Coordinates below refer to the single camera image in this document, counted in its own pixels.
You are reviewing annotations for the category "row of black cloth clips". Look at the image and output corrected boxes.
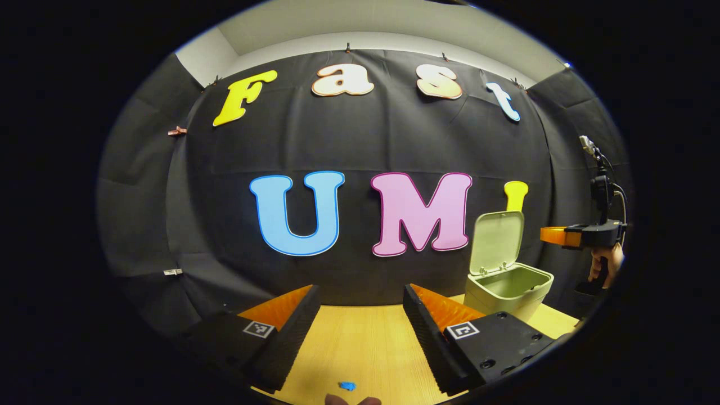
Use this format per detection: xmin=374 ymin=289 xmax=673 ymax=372
xmin=211 ymin=42 xmax=572 ymax=91

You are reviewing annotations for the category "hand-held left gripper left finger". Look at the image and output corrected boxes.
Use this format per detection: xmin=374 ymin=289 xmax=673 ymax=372
xmin=180 ymin=284 xmax=321 ymax=394

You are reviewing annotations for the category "wooden desktop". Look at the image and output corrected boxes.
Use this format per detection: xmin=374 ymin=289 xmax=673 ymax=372
xmin=250 ymin=294 xmax=580 ymax=405

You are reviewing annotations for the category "black backdrop cloth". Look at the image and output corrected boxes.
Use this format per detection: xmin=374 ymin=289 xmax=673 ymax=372
xmin=97 ymin=49 xmax=633 ymax=338

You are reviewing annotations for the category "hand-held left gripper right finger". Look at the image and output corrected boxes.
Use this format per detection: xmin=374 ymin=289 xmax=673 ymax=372
xmin=402 ymin=283 xmax=566 ymax=396

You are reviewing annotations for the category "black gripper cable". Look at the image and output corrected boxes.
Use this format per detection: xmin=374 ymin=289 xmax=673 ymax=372
xmin=610 ymin=183 xmax=629 ymax=226

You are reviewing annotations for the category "pale green garbage bin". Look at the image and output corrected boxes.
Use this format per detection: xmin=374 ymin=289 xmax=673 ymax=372
xmin=464 ymin=211 xmax=555 ymax=322

